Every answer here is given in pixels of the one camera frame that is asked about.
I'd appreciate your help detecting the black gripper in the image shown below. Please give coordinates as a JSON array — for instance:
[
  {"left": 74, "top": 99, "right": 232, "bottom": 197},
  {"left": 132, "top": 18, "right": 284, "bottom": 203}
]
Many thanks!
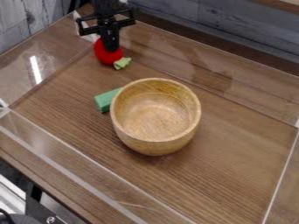
[{"left": 74, "top": 0, "right": 136, "bottom": 52}]

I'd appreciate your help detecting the red plush strawberry toy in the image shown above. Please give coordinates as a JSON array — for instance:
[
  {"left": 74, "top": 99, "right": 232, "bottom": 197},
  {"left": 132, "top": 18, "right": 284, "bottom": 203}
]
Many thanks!
[{"left": 93, "top": 38, "right": 132, "bottom": 70}]

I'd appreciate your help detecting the green foam block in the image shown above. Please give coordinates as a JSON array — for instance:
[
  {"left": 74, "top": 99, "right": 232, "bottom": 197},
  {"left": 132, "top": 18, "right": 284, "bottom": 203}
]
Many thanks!
[{"left": 93, "top": 87, "right": 120, "bottom": 113}]

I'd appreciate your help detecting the wooden bowl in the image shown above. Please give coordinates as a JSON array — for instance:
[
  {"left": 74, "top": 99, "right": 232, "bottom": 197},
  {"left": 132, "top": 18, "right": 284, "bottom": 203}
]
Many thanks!
[{"left": 109, "top": 78, "right": 201, "bottom": 156}]

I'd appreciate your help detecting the black metal table leg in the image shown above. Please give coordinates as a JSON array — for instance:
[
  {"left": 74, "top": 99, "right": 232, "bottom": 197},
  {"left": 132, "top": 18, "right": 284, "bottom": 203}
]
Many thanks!
[{"left": 24, "top": 185, "right": 66, "bottom": 224}]

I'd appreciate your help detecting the clear acrylic corner bracket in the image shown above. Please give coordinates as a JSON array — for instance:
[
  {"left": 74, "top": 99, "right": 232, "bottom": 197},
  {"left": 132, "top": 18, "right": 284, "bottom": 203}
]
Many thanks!
[{"left": 72, "top": 11, "right": 100, "bottom": 43}]

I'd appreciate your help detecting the clear acrylic tray wall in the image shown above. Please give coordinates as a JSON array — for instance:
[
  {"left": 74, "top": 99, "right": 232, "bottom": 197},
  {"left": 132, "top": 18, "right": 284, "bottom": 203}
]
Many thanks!
[{"left": 0, "top": 17, "right": 299, "bottom": 224}]

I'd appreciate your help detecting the black cable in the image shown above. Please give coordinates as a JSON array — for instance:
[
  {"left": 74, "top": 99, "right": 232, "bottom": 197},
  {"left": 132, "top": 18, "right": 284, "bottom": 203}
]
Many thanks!
[{"left": 0, "top": 208, "right": 14, "bottom": 224}]

